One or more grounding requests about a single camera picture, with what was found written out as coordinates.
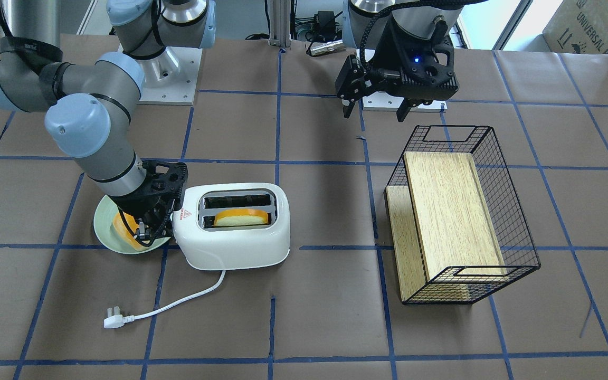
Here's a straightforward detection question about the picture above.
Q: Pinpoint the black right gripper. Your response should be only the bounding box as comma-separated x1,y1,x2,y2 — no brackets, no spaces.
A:
109,160,188,247

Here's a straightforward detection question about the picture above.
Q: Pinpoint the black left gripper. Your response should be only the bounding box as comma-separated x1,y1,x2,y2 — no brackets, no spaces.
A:
335,20,459,122

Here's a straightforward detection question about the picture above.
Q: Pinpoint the white two-slot toaster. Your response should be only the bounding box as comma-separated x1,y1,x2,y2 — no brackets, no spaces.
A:
172,183,290,270

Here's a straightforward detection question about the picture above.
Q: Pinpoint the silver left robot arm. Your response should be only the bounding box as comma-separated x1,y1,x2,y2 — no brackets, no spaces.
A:
335,1,470,122

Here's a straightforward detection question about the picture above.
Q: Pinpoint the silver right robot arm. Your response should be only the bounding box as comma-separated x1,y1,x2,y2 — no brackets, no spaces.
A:
0,1,216,249

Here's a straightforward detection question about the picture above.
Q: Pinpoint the bread slice in toaster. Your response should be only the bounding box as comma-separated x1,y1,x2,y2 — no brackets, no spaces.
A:
213,208,270,227

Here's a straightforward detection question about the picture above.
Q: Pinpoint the triangular bread on plate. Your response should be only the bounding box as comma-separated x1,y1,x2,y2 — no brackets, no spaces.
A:
112,210,147,252

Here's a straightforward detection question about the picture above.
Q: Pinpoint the light green plate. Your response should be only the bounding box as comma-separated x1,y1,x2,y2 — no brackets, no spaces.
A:
92,195,170,255

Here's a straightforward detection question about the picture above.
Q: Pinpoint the silver metal connector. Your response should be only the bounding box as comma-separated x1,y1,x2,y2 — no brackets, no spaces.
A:
307,40,346,57

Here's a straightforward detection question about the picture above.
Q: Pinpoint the black power adapter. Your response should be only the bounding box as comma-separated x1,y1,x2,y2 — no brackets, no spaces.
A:
315,11,336,34

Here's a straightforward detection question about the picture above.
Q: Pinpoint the wooden board in basket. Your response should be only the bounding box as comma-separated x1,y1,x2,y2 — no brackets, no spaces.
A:
385,151,509,305

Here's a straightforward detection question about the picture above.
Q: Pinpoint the cardboard box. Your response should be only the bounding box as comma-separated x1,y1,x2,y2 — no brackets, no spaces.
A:
543,1,608,54

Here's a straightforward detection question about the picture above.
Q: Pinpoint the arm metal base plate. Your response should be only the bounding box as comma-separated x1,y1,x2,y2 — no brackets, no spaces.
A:
361,49,447,112
138,46,204,106

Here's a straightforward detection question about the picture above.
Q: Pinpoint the white power cord with plug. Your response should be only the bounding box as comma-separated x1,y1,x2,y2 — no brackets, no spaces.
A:
104,270,226,329

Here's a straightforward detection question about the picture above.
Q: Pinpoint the aluminium frame post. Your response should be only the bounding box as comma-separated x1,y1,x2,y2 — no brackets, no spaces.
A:
267,1,294,50

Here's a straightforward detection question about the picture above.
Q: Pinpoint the black wire basket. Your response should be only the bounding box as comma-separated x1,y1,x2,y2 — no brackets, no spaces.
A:
386,125,540,305

